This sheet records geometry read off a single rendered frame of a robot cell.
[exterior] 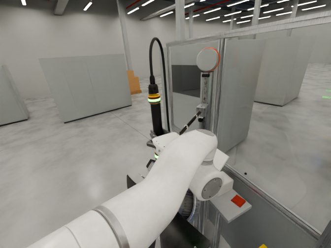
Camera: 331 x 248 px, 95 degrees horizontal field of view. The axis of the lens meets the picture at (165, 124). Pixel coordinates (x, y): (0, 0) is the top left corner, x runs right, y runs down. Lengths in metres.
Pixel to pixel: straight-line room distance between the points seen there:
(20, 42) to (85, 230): 12.47
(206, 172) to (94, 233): 0.24
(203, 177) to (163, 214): 0.13
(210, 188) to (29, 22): 12.61
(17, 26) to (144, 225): 12.59
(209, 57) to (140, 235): 1.08
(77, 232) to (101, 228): 0.02
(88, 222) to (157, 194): 0.10
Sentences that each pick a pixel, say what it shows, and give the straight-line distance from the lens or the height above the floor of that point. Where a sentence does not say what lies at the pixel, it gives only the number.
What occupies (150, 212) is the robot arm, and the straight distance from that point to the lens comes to 0.26.
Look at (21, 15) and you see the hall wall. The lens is 12.76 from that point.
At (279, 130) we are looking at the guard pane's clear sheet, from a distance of 1.10.
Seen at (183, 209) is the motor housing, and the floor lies 1.12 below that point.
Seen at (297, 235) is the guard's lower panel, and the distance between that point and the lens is 1.40.
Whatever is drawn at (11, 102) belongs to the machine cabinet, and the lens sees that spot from 7.63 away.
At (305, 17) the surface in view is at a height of 2.04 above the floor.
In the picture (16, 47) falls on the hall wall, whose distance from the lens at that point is 12.59.
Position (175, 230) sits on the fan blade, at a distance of 0.87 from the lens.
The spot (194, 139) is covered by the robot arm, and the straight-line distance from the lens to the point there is 0.33.
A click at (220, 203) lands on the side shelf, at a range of 1.40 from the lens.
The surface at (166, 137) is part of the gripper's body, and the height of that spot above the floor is 1.68.
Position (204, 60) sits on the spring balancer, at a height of 1.88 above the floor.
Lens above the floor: 1.94
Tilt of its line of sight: 25 degrees down
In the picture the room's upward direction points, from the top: 4 degrees counter-clockwise
